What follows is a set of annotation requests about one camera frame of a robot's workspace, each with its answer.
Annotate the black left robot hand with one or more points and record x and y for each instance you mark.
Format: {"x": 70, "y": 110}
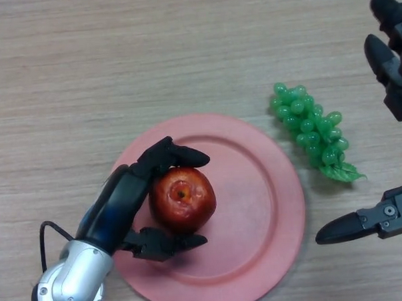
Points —
{"x": 120, "y": 204}

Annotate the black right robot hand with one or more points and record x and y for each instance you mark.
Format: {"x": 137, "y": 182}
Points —
{"x": 394, "y": 68}

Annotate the pink round plate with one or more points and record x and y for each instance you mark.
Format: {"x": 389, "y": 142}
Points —
{"x": 253, "y": 205}

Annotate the green grape bunch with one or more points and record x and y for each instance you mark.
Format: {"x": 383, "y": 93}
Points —
{"x": 303, "y": 119}

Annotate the red apple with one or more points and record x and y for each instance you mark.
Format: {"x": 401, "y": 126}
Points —
{"x": 186, "y": 204}

